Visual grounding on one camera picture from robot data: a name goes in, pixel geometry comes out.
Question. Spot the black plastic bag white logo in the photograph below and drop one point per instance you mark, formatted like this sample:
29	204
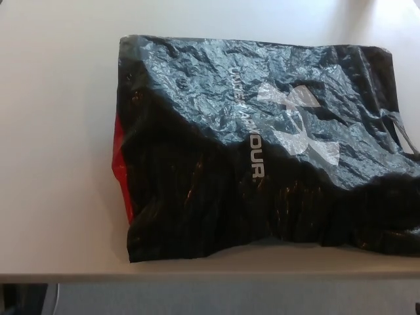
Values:
203	183

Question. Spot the dark object under desk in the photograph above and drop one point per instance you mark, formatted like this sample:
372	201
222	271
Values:
19	300

